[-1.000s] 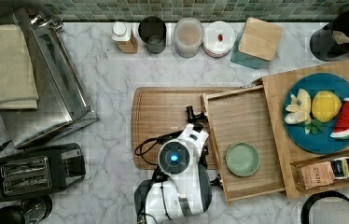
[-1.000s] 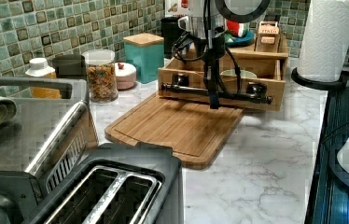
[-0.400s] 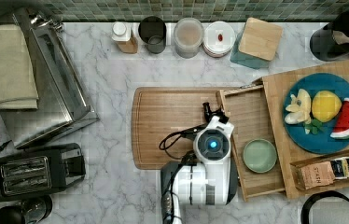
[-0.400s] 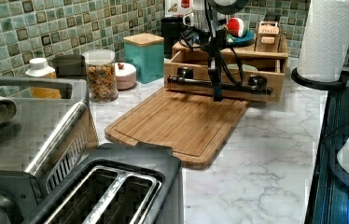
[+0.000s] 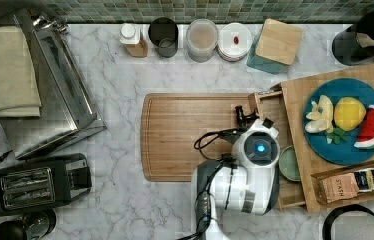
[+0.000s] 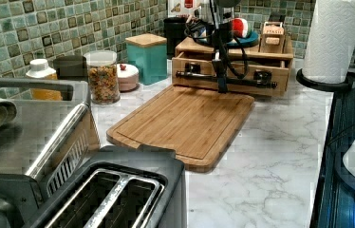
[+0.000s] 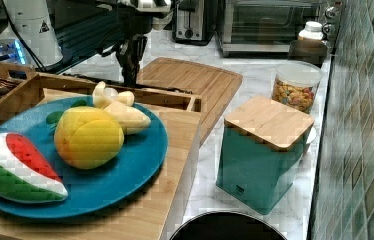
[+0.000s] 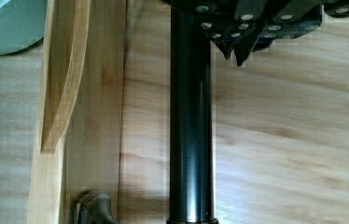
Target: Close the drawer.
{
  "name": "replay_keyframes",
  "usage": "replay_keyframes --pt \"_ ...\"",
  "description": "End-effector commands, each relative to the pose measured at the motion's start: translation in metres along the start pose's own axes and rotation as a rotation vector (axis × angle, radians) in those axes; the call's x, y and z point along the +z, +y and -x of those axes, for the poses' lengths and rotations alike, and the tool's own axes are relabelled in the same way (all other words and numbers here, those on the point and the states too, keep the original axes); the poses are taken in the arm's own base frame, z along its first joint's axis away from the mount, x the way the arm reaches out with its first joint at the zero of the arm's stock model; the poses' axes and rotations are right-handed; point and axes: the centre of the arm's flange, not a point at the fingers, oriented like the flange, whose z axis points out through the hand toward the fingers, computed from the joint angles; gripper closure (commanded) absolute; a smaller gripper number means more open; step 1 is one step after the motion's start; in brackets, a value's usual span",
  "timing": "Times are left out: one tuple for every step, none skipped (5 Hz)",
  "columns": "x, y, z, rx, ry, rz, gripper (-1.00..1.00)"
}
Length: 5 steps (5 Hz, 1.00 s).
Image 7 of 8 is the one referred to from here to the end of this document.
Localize clear jar of cereal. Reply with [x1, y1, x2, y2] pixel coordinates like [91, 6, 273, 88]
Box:
[271, 61, 324, 113]

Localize yellow plush lemon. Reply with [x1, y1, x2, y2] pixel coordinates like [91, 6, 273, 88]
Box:
[54, 106, 124, 170]

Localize dark empty glass jar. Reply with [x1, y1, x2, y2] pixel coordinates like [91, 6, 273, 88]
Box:
[288, 40, 327, 68]

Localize green plush leaves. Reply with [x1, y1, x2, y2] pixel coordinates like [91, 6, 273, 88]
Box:
[46, 100, 87, 124]

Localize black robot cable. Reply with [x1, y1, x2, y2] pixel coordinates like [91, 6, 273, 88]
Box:
[1, 0, 48, 73]

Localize stainless toaster oven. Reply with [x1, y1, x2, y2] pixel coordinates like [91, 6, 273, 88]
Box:
[216, 0, 347, 57]

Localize black two-slot toaster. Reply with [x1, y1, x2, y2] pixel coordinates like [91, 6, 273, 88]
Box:
[172, 0, 217, 46]

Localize wooden drawer tray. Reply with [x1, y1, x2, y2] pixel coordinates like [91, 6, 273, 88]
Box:
[38, 72, 203, 113]

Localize wooden drawer cabinet box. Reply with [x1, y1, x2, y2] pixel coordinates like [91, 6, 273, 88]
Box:
[0, 91, 201, 240]

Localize white plate with red dot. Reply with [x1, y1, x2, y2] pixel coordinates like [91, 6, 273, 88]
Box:
[306, 127, 317, 144]

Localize teal canister with wooden lid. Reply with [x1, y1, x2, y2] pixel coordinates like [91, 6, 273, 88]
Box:
[216, 96, 314, 215]

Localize wooden tea bag box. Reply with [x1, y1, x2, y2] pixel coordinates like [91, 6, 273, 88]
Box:
[0, 62, 44, 125]

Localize plush peeled banana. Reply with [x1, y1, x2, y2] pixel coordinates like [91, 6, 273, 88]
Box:
[92, 82, 151, 135]

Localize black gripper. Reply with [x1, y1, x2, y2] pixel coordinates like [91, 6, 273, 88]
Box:
[115, 34, 148, 88]

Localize bamboo cutting board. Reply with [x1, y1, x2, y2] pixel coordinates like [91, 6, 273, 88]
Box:
[137, 57, 243, 143]

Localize plush watermelon slice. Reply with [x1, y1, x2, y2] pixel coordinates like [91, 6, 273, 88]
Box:
[0, 132, 68, 204]

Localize white cap spice bottle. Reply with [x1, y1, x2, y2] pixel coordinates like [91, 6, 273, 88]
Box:
[298, 21, 324, 41]

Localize black round pot bottom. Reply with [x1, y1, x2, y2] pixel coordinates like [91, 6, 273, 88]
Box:
[169, 211, 287, 240]

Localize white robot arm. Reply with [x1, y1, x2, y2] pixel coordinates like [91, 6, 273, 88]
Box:
[0, 0, 174, 87]

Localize blue round plate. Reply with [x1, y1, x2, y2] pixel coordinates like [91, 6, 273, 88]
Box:
[0, 97, 168, 220]

